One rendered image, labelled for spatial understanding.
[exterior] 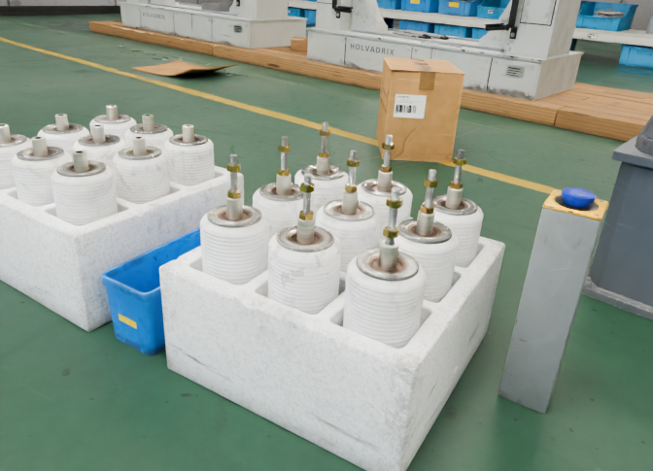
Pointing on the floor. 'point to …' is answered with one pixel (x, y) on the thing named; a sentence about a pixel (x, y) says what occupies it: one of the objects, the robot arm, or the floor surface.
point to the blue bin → (143, 294)
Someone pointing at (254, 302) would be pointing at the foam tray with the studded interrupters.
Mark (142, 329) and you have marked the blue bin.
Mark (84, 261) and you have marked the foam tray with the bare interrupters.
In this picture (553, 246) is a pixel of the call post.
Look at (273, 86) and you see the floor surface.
